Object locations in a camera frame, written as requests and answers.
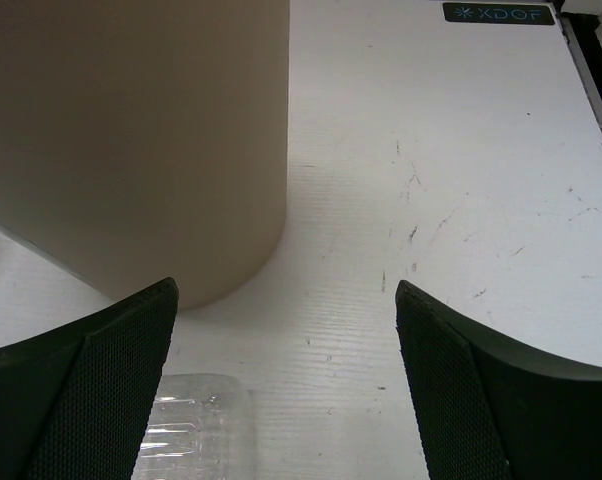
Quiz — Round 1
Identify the aluminium table edge rail right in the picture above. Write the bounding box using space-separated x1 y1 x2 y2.
553 1 602 133

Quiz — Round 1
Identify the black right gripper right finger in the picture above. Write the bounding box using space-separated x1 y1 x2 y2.
395 280 602 479

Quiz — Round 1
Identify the dark XDOF logo sticker right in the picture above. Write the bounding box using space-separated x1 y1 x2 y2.
442 2 555 26

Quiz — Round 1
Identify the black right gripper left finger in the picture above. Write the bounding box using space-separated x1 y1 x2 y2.
0 278 179 479

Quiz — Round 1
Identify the beige round waste bin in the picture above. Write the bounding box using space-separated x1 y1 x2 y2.
0 1 291 308

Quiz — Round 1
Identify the clear bottle with white label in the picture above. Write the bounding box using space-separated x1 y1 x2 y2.
132 374 257 479

